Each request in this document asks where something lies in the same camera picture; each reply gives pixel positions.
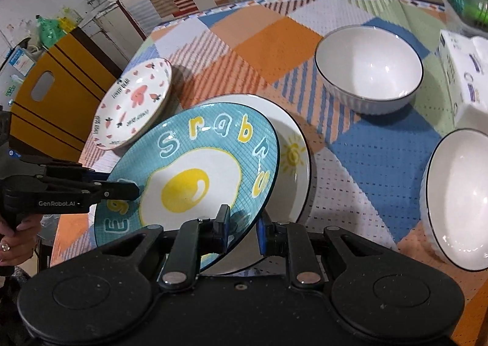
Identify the person's left hand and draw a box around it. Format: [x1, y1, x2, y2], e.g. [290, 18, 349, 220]
[0, 212, 41, 267]

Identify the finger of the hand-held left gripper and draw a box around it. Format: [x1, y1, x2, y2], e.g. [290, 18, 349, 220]
[46, 162, 112, 182]
[49, 177, 143, 202]

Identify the white tissue pack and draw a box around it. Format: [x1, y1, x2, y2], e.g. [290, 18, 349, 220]
[438, 29, 488, 129]

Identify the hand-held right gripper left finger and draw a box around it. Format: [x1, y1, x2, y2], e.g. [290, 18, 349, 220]
[113, 204, 231, 291]

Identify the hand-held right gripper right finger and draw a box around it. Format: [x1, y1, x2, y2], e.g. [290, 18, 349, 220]
[257, 216, 367, 288]

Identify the white sun print plate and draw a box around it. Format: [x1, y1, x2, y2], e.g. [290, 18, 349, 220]
[198, 93, 312, 275]

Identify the green plastic bag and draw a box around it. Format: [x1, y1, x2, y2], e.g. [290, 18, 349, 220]
[36, 16, 72, 50]

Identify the blue fried-egg print plate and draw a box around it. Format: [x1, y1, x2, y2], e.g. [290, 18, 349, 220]
[93, 103, 282, 272]

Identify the blue and white box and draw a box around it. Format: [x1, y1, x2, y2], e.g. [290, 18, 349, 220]
[8, 46, 36, 77]

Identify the white carrot print plate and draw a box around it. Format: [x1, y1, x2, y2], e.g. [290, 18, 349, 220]
[93, 58, 172, 151]

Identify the white black-rimmed bowl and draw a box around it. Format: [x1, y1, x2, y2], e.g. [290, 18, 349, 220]
[314, 25, 425, 115]
[419, 128, 488, 272]

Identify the yellow wooden chair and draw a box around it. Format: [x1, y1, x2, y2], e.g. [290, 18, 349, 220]
[9, 27, 127, 164]

